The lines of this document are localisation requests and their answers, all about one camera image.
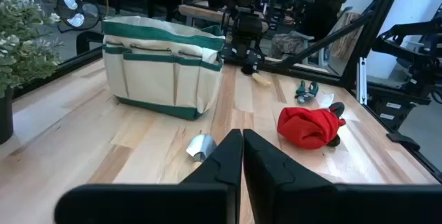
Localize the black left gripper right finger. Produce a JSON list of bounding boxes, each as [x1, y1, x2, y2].
[[243, 129, 442, 224]]

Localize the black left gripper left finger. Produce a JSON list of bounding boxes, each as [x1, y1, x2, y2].
[[54, 129, 244, 224]]

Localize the silver trowel wooden handle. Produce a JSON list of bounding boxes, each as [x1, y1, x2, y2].
[[185, 133, 218, 162], [251, 73, 273, 87]]

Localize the green pruning shears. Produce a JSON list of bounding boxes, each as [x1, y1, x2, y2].
[[294, 80, 320, 104]]

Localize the red gardening gloves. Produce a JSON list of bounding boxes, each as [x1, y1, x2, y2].
[[276, 102, 347, 151]]

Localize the cream and green gardening bag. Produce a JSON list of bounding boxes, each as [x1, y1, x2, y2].
[[102, 15, 227, 121]]

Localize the clear plastic wrap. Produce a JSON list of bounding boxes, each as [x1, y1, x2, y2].
[[317, 93, 335, 109]]

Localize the person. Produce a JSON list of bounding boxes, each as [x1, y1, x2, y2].
[[269, 0, 348, 59]]

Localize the silver aluminium profile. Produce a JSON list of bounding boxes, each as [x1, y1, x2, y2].
[[356, 57, 368, 106]]

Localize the black control box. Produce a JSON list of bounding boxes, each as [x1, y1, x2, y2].
[[367, 85, 432, 131]]

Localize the black desk fan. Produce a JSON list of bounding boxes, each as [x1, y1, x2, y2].
[[54, 0, 103, 33]]

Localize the artificial plant in black pot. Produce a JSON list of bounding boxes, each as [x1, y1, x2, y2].
[[0, 0, 65, 145]]

